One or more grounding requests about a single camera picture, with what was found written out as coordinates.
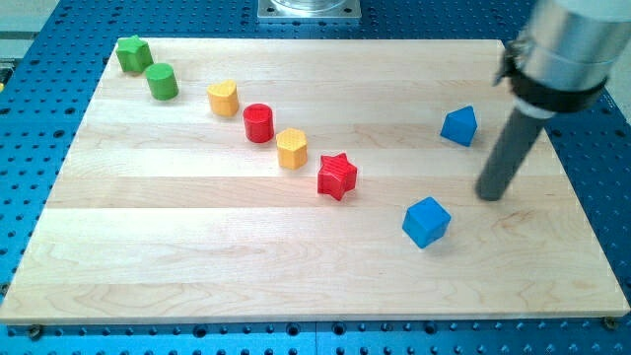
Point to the green star block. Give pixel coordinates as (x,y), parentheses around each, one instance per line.
(133,54)

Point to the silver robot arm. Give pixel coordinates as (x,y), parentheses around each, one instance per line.
(561,59)

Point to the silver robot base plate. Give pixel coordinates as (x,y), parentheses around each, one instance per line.
(302,10)

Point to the light wooden board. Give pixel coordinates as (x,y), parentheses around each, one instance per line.
(166,212)

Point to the red cylinder block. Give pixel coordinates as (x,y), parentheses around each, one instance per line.
(258,120)

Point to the blue perforated metal table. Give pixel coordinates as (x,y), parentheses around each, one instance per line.
(51,87)

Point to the yellow heart block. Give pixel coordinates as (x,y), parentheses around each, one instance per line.
(223,98)

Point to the blue cube block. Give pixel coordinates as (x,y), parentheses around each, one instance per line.
(426,221)

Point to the red star block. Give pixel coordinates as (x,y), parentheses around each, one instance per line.
(336,176)

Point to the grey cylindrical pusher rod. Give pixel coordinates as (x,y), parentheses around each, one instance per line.
(509,152)

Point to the yellow hexagon block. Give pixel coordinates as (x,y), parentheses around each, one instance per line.
(292,148)

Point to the green cylinder block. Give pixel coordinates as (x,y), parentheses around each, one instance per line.
(162,82)

